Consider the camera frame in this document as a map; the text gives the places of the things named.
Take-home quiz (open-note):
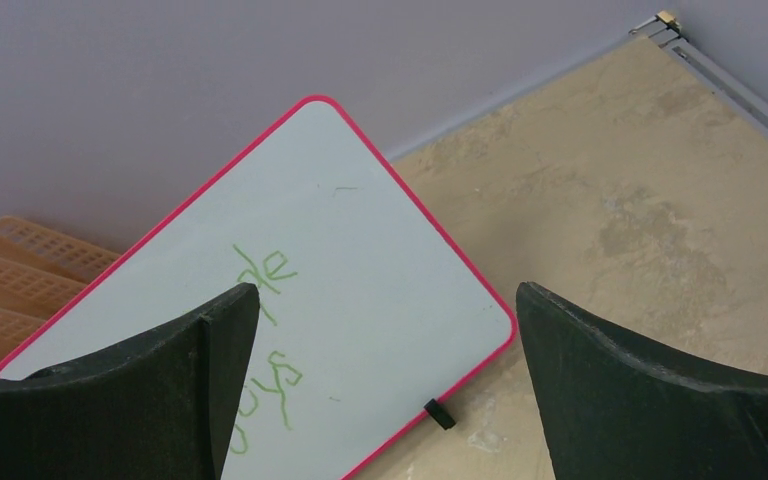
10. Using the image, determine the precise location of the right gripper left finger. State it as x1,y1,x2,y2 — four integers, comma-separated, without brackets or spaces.
0,283,260,479

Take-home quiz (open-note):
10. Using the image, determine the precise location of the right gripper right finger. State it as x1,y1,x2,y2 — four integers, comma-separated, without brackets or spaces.
516,282,768,479

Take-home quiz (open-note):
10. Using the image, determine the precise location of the orange plastic file organizer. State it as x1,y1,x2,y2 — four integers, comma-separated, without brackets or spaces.
0,216,119,362

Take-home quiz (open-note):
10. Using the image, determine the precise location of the pink framed whiteboard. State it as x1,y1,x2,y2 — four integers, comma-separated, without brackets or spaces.
0,96,517,479

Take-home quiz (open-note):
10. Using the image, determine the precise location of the black whiteboard stand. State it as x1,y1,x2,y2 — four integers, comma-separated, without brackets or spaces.
424,399,457,430

